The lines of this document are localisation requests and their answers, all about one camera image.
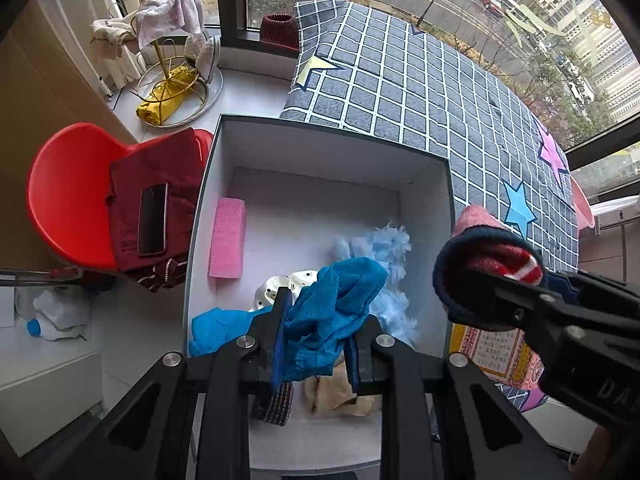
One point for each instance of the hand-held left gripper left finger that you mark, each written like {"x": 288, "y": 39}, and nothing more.
{"x": 280, "y": 340}

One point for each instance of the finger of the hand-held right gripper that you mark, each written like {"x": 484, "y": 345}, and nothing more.
{"x": 520, "y": 282}
{"x": 500, "y": 312}

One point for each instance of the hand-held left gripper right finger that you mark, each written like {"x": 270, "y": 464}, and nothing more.
{"x": 354, "y": 360}

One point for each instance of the beige knitted sock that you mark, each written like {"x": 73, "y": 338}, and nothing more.
{"x": 330, "y": 395}

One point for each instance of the white dotted cloth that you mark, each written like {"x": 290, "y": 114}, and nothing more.
{"x": 280, "y": 285}

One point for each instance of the blue knitted sock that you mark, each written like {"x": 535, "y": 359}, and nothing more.
{"x": 220, "y": 327}
{"x": 330, "y": 310}

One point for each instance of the pink red navy sock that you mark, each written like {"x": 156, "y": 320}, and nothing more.
{"x": 480, "y": 240}

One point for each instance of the purple striped sock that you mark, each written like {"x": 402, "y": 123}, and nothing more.
{"x": 275, "y": 405}

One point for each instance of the light blue fluffy toy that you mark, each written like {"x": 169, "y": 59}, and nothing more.
{"x": 390, "y": 260}

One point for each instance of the pink sponge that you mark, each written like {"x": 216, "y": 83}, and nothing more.
{"x": 227, "y": 237}

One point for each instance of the white cardboard box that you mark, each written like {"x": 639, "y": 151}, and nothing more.
{"x": 310, "y": 195}

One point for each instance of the person's right forearm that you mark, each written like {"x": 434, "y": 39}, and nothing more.
{"x": 592, "y": 452}

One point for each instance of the pink printed carton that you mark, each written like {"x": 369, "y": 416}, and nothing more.
{"x": 495, "y": 355}

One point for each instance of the pink plastic basin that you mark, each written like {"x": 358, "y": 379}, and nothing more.
{"x": 582, "y": 205}

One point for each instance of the white metal rack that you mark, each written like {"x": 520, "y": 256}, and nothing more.
{"x": 615, "y": 210}

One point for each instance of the black smartphone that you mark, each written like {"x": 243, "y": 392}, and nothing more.
{"x": 152, "y": 220}

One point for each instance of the dark red clothes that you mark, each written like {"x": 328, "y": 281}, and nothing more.
{"x": 175, "y": 160}

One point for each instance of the plastic bottle with blue cap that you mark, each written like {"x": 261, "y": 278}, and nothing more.
{"x": 60, "y": 315}

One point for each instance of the grey checked star blanket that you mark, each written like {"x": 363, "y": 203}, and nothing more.
{"x": 400, "y": 90}

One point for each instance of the white cabinet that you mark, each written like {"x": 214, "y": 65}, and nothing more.
{"x": 45, "y": 400}

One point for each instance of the red plastic chair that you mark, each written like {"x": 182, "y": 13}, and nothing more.
{"x": 65, "y": 195}

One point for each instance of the yellow cloth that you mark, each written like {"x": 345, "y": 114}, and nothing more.
{"x": 165, "y": 97}

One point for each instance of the grey white cloth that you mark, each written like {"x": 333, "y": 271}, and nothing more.
{"x": 205, "y": 55}

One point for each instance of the gold metal rack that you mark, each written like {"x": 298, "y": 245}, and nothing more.
{"x": 160, "y": 55}

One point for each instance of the maroon knitted hat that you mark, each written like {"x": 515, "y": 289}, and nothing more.
{"x": 279, "y": 30}

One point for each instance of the pink towel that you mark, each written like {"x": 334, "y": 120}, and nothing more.
{"x": 170, "y": 15}

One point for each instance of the beige towel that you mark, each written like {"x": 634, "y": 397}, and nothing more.
{"x": 112, "y": 35}

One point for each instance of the black window frame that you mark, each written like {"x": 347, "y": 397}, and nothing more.
{"x": 232, "y": 5}

